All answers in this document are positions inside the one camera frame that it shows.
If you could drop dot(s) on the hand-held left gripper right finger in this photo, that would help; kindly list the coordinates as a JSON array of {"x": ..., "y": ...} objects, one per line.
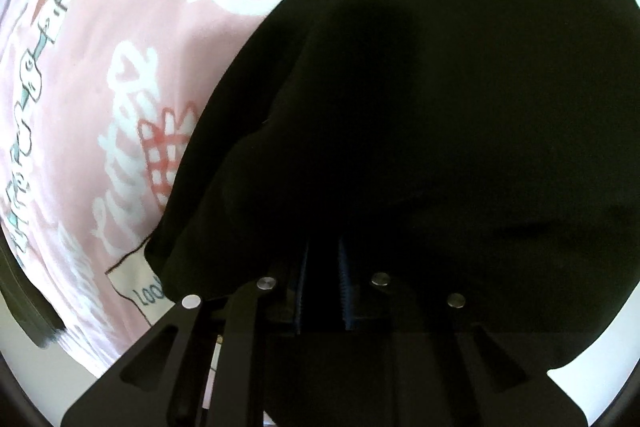
[{"x": 346, "y": 289}]

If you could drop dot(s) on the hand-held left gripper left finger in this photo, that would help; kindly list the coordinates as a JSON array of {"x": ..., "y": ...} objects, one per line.
[{"x": 300, "y": 289}]

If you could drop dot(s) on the black garment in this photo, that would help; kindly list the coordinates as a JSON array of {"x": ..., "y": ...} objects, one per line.
[{"x": 425, "y": 107}]

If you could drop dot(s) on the pink printed blanket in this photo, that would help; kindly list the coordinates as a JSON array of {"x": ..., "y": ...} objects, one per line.
[{"x": 100, "y": 57}]

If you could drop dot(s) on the dark bed frame rail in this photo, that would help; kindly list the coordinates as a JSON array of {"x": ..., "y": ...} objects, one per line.
[{"x": 27, "y": 307}]

